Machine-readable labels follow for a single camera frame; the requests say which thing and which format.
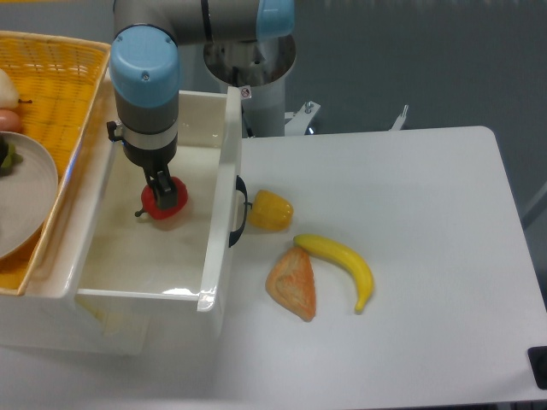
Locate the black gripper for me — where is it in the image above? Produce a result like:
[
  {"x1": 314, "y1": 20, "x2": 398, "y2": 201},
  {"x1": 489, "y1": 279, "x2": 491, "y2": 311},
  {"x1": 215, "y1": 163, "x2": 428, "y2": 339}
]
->
[{"x1": 106, "y1": 120, "x2": 178, "y2": 210}]

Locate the red bell pepper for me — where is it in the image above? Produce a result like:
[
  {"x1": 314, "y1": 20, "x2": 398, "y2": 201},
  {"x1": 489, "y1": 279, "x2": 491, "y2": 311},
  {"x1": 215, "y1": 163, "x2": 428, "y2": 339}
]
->
[{"x1": 135, "y1": 177, "x2": 189, "y2": 220}]

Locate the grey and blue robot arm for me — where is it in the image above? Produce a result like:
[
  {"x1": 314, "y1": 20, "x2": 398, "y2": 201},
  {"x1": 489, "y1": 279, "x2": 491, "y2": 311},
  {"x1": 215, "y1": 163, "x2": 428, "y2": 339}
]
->
[{"x1": 107, "y1": 1, "x2": 295, "y2": 211}]

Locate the open upper white drawer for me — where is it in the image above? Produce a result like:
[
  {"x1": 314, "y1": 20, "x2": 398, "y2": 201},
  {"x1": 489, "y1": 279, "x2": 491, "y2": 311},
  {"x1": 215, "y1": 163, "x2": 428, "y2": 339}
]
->
[{"x1": 77, "y1": 88, "x2": 242, "y2": 332}]

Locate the yellow bell pepper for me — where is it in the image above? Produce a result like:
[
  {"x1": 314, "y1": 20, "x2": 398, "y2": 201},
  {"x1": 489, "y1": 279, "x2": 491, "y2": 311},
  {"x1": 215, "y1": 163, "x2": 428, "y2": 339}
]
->
[{"x1": 244, "y1": 190, "x2": 294, "y2": 231}]

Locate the white drawer cabinet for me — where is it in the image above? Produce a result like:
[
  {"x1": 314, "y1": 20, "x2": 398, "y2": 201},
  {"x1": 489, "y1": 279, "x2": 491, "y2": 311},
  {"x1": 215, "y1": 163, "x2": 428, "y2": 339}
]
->
[{"x1": 0, "y1": 67, "x2": 150, "y2": 356}]

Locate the grey plate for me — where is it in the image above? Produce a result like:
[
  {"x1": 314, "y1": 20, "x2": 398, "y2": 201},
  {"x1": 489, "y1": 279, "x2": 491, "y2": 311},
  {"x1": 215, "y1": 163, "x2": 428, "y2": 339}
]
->
[{"x1": 1, "y1": 132, "x2": 58, "y2": 258}]

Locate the triangular toast slice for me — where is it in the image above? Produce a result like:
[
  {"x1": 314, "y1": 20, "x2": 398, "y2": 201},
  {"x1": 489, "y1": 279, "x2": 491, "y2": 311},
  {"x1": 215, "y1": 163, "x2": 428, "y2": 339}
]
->
[{"x1": 265, "y1": 247, "x2": 316, "y2": 322}]

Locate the yellow woven basket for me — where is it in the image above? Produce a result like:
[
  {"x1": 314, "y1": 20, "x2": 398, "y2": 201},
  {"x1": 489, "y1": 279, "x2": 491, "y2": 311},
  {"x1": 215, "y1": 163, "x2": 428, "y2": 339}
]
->
[{"x1": 1, "y1": 31, "x2": 110, "y2": 296}]

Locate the yellow banana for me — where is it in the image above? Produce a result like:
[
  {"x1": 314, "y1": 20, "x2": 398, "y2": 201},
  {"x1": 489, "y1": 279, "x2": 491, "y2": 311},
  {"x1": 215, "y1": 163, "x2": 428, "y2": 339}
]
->
[{"x1": 293, "y1": 234, "x2": 375, "y2": 314}]

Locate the dark grapes bunch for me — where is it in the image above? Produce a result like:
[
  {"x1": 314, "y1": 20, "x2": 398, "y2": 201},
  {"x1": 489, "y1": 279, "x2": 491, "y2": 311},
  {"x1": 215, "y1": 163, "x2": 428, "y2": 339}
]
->
[{"x1": 0, "y1": 135, "x2": 23, "y2": 177}]

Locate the pink sausage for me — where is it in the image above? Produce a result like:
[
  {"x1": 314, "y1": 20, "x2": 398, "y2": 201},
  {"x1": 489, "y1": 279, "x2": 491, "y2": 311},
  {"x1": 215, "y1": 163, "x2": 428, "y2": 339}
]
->
[{"x1": 0, "y1": 108, "x2": 23, "y2": 132}]

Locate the white pear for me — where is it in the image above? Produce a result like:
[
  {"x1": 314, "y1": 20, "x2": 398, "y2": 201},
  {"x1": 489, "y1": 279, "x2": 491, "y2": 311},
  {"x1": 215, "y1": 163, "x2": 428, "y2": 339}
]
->
[{"x1": 0, "y1": 69, "x2": 32, "y2": 109}]

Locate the black corner device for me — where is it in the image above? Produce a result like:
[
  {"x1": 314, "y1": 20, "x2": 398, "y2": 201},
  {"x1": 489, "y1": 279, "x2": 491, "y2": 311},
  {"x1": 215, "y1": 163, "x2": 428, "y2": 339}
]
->
[{"x1": 527, "y1": 346, "x2": 547, "y2": 390}]

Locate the black drawer handle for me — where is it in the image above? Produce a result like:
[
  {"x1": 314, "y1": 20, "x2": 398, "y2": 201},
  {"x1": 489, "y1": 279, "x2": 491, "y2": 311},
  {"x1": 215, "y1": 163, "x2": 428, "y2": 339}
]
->
[{"x1": 228, "y1": 175, "x2": 249, "y2": 248}]

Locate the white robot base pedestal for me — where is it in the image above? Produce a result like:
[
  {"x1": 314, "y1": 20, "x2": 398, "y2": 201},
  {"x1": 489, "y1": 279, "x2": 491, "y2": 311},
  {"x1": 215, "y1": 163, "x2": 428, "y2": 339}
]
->
[{"x1": 203, "y1": 35, "x2": 297, "y2": 138}]

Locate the white metal bracket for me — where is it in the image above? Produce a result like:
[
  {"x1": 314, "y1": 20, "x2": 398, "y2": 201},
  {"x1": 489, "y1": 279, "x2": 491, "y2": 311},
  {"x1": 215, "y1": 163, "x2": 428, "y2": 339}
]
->
[{"x1": 390, "y1": 104, "x2": 409, "y2": 132}]

